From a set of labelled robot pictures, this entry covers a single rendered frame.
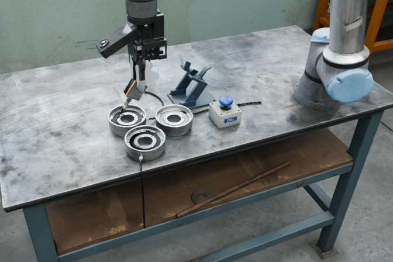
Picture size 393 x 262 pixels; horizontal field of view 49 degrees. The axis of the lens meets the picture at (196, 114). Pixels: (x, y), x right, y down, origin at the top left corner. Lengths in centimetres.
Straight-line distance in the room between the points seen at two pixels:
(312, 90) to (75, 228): 81
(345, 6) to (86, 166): 74
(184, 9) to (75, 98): 170
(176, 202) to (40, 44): 169
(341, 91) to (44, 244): 87
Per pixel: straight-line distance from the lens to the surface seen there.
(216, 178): 143
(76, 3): 272
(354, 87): 119
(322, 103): 136
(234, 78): 146
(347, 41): 114
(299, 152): 159
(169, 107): 124
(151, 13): 104
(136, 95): 116
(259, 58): 160
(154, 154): 110
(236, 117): 123
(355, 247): 209
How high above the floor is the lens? 156
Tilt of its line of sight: 37 degrees down
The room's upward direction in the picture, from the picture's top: 3 degrees clockwise
